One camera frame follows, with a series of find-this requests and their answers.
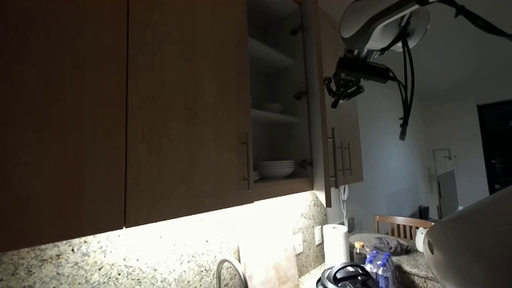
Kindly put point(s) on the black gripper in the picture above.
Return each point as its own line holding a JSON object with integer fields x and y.
{"x": 349, "y": 73}

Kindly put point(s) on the woven placemat with cloth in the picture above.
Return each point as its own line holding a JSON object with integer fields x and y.
{"x": 379, "y": 243}

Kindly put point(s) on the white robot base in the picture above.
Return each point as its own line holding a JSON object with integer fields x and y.
{"x": 472, "y": 247}

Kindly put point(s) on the blue water bottles pack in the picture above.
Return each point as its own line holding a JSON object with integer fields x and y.
{"x": 379, "y": 267}

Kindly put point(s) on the white paper towel roll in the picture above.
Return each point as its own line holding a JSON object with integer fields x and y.
{"x": 335, "y": 244}

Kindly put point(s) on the wooden chair right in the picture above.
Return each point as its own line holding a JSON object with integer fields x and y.
{"x": 400, "y": 227}

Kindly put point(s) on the small glass bottle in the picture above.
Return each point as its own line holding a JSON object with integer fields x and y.
{"x": 360, "y": 252}

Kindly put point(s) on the chrome faucet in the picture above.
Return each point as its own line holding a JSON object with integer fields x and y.
{"x": 227, "y": 273}

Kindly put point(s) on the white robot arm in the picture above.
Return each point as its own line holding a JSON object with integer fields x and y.
{"x": 368, "y": 30}

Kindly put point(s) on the wall phone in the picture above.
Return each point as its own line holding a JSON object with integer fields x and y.
{"x": 344, "y": 193}

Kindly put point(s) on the cabinet door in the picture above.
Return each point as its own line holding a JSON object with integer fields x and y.
{"x": 349, "y": 143}
{"x": 187, "y": 108}
{"x": 317, "y": 113}
{"x": 63, "y": 99}

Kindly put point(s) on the white bowl in cabinet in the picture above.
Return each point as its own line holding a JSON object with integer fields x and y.
{"x": 275, "y": 169}

